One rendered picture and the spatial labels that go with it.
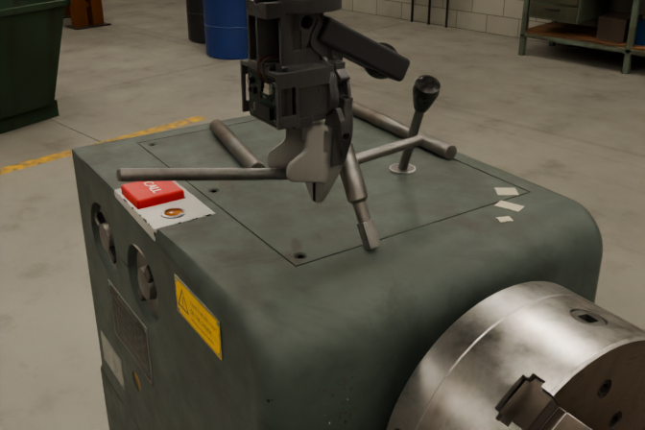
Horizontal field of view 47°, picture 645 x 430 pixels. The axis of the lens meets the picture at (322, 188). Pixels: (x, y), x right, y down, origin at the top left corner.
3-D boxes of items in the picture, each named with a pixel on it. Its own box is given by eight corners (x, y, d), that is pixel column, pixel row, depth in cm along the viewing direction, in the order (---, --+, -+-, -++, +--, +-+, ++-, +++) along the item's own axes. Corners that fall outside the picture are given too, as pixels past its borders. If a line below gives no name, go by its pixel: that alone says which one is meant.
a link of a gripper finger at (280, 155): (262, 200, 77) (259, 115, 73) (309, 188, 80) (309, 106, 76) (276, 210, 74) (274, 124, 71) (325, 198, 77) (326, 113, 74)
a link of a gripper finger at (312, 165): (277, 211, 74) (275, 124, 71) (326, 198, 77) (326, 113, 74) (294, 222, 72) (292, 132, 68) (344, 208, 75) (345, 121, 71)
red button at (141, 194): (121, 199, 92) (120, 183, 91) (166, 188, 95) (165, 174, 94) (138, 216, 87) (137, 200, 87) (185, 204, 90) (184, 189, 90)
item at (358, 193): (375, 244, 79) (345, 142, 79) (386, 244, 77) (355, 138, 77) (358, 250, 78) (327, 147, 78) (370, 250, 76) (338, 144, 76)
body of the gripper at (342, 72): (241, 117, 73) (235, -8, 68) (314, 104, 77) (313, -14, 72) (280, 138, 67) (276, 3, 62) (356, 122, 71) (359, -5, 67)
